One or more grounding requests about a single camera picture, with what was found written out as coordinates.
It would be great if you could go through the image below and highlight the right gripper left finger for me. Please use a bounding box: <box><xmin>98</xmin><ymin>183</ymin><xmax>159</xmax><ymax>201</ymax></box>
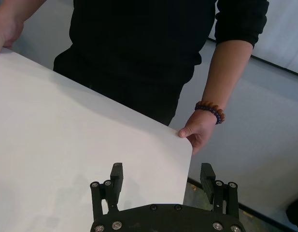
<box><xmin>90</xmin><ymin>162</ymin><xmax>125</xmax><ymax>220</ymax></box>

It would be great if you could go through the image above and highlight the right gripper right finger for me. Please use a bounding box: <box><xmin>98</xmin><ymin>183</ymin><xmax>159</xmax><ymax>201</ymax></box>
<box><xmin>199</xmin><ymin>163</ymin><xmax>239</xmax><ymax>216</ymax></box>

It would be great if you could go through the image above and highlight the person's right forearm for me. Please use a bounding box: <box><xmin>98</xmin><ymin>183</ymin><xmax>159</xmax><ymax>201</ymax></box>
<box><xmin>0</xmin><ymin>0</ymin><xmax>41</xmax><ymax>21</ymax></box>

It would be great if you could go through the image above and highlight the person's left forearm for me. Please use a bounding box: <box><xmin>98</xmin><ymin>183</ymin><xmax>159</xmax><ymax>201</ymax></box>
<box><xmin>201</xmin><ymin>41</ymin><xmax>255</xmax><ymax>114</ymax></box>

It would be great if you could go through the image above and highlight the person's left hand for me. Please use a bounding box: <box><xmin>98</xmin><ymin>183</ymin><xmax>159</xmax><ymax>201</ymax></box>
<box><xmin>178</xmin><ymin>110</ymin><xmax>218</xmax><ymax>156</ymax></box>

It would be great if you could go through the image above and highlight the person's right hand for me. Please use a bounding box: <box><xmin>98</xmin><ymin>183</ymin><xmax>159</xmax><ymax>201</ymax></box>
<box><xmin>0</xmin><ymin>11</ymin><xmax>25</xmax><ymax>56</ymax></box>

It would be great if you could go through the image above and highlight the person's black-clothed body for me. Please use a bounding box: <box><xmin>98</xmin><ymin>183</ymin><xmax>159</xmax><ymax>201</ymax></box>
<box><xmin>53</xmin><ymin>0</ymin><xmax>269</xmax><ymax>126</ymax></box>

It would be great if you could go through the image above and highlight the dark blue bead bracelet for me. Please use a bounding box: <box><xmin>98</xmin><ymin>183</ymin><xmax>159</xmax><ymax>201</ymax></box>
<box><xmin>194</xmin><ymin>103</ymin><xmax>223</xmax><ymax>125</ymax></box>

